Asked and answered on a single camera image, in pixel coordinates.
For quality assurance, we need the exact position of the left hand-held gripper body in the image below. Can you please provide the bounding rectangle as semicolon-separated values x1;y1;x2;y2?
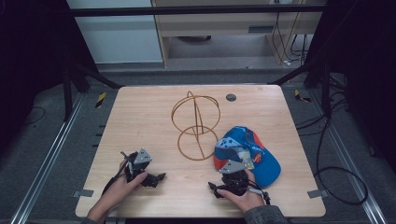
120;147;154;184

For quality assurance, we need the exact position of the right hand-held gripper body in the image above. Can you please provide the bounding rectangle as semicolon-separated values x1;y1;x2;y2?
218;159;250;198

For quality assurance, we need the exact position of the blue and orange cap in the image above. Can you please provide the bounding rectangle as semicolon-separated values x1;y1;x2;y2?
213;125;282;189

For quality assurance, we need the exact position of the golden wire hat stand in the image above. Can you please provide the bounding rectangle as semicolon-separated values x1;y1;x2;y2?
170;90;221;162

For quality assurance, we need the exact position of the person's right hand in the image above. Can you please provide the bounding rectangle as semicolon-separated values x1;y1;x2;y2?
216;169;266;215

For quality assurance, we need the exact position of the person's left hand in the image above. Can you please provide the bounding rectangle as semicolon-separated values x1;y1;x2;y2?
100;171;149;214

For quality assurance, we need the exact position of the grey tape strip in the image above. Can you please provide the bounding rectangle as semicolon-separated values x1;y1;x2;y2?
306;189;330;200
72;189;95;199

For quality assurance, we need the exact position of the black and yellow tape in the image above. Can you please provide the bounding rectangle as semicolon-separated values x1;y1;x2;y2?
293;89;312;104
94;91;107;109

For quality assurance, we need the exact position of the black metal stand leg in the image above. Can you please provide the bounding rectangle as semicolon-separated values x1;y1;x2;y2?
266;60;333;119
62;63;124;123

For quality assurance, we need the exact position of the white cabinet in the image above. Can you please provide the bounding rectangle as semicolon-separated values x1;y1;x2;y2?
65;0;164;65

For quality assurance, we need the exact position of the dark curtain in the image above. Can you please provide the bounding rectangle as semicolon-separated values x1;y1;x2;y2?
0;0;101;157
303;0;396;175

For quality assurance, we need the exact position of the light wooden desk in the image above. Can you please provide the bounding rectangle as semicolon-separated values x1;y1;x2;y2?
150;0;328;68

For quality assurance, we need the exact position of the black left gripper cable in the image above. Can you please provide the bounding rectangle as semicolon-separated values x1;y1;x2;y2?
101;158;129;197

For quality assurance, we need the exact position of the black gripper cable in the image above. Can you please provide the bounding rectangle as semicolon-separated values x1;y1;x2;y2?
247;187;272;206
101;158;129;197

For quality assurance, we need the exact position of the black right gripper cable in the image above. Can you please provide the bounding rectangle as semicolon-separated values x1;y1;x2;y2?
247;187;272;206

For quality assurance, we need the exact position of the black looped floor cable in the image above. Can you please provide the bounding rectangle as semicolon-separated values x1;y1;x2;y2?
313;116;370;206

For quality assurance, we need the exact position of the aluminium floor rail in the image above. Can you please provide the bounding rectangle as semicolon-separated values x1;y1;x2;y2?
309;90;389;224
8;92;86;224

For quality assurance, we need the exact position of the thin black floor cable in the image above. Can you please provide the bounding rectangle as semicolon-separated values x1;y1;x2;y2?
21;105;47;127

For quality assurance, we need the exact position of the bundle of hanging cables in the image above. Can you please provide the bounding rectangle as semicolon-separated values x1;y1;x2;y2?
271;11;310;67

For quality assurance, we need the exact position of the black horizontal frame bar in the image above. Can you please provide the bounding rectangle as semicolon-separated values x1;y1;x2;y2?
69;4;329;18

